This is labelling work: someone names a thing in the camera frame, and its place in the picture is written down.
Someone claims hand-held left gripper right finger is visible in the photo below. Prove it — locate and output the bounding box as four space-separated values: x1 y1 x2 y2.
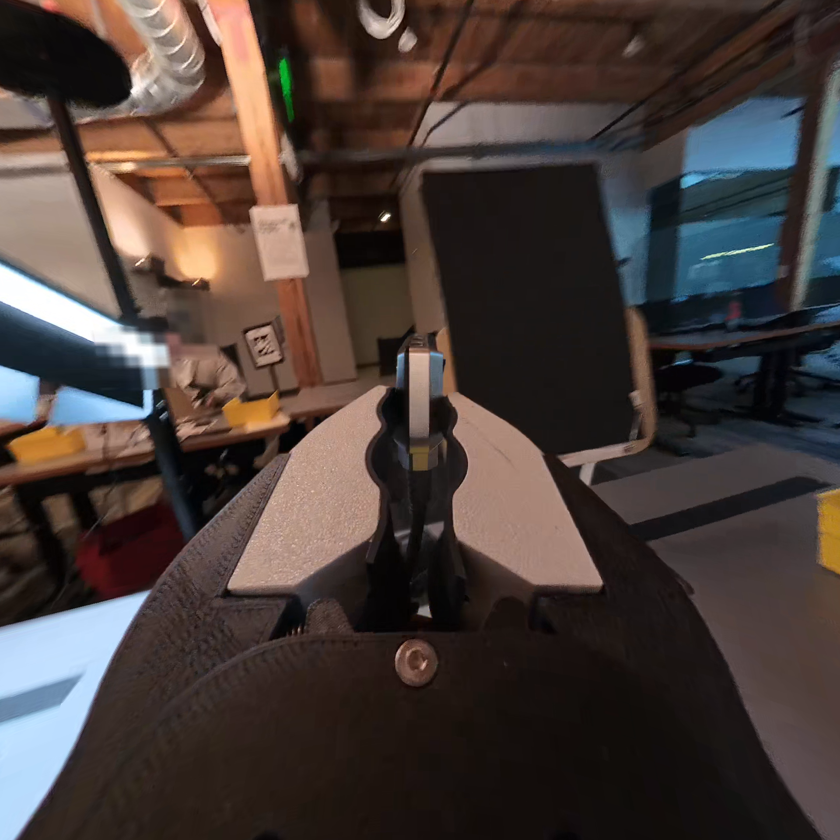
441 392 605 598

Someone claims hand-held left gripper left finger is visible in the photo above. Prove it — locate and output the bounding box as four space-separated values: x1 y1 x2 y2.
226 386 393 599

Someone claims black hdmi switch box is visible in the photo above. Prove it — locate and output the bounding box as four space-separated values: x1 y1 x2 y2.
392 333 457 621

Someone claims yellow plastic bin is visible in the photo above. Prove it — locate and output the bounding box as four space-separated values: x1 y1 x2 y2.
815 489 840 570

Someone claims yellow storage bin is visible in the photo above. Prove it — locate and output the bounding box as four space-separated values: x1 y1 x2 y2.
222 390 282 432
8 427 88 464

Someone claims framed black white tag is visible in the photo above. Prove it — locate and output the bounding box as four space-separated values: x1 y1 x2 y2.
243 322 287 370

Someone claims dark red chair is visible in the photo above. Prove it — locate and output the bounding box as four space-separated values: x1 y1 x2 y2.
74 504 186 599

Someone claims long wooden workbench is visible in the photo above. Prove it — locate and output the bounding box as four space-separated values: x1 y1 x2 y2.
0 410 293 526

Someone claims black board with tan edge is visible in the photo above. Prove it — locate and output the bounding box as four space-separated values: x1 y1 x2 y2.
420 161 658 470

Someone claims white paper notice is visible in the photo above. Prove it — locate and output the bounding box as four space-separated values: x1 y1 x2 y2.
249 203 311 283

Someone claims wooden desk with black legs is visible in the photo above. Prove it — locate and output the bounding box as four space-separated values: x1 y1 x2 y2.
646 320 840 422

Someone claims bright led light panel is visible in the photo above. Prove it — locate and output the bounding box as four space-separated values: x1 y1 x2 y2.
0 259 173 424

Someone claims black ribbed disc on pole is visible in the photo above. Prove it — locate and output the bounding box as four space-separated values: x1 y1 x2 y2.
0 0 199 540

